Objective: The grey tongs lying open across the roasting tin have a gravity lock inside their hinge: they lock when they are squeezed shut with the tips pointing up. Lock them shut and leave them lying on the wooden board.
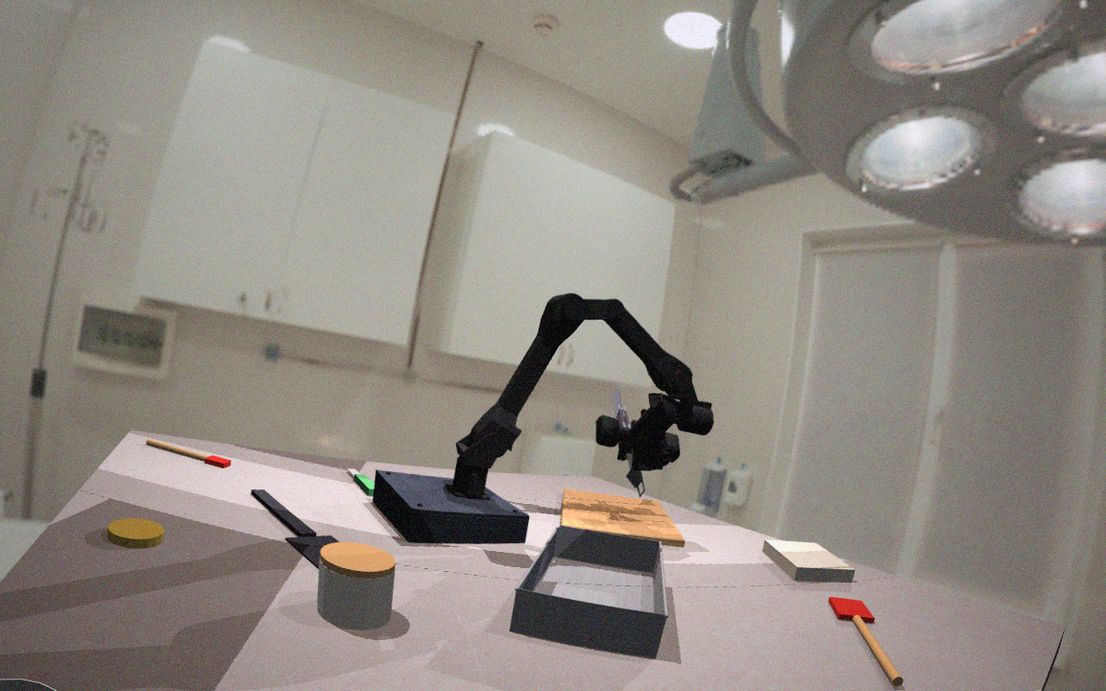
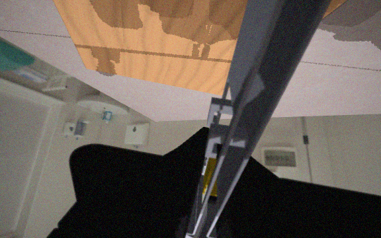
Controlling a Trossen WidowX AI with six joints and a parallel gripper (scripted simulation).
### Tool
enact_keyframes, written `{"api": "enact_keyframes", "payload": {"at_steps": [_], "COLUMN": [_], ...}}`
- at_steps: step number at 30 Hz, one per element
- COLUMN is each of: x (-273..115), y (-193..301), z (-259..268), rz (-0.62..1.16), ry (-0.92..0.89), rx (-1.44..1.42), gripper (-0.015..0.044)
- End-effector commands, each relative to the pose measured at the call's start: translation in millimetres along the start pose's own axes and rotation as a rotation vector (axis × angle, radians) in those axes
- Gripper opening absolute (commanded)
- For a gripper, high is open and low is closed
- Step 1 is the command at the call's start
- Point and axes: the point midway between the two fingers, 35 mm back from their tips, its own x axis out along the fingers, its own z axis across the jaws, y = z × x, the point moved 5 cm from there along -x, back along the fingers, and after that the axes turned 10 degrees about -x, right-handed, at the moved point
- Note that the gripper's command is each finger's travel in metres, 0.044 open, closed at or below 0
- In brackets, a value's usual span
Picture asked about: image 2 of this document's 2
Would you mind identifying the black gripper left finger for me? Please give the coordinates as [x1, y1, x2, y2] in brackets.
[69, 127, 210, 238]

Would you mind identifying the light wooden board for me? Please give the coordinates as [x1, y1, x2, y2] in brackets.
[53, 0, 248, 96]

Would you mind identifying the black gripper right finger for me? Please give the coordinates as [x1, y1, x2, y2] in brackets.
[216, 156, 381, 238]

